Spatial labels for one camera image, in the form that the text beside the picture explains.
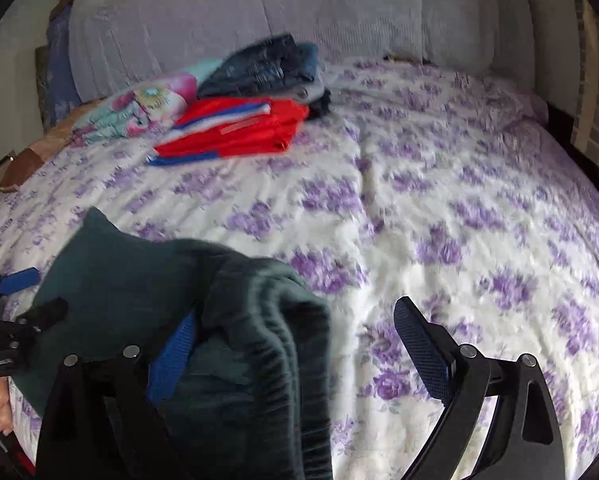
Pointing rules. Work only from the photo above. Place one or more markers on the brown object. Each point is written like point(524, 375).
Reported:
point(44, 150)

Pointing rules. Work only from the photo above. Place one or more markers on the red garment with striped trim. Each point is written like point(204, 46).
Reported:
point(239, 135)

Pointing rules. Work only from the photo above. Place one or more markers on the person's left hand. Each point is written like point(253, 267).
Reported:
point(2, 405)

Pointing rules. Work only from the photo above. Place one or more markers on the purple floral bedspread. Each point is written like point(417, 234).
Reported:
point(429, 185)

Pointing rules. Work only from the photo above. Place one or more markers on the folded blue jeans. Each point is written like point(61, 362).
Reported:
point(259, 62)

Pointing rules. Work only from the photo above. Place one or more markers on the folded dark garment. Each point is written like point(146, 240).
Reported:
point(322, 105)

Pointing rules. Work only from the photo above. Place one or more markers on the checked curtain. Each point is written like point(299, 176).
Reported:
point(597, 85)

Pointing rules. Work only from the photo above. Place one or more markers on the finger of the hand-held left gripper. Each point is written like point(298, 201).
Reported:
point(22, 280)
point(47, 312)

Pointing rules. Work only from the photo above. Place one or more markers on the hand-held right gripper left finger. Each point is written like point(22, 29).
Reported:
point(169, 360)

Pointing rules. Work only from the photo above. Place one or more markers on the folded grey garment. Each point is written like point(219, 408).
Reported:
point(309, 91)

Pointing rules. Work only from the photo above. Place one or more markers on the pastel floral folded garment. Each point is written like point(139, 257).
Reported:
point(139, 105)

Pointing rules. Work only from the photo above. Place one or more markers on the teal fleece pants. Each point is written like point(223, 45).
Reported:
point(259, 320)

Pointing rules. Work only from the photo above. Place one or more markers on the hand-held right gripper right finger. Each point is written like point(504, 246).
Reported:
point(424, 345)

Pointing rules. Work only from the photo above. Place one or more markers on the blue patterned cushion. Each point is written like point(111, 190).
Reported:
point(59, 65)

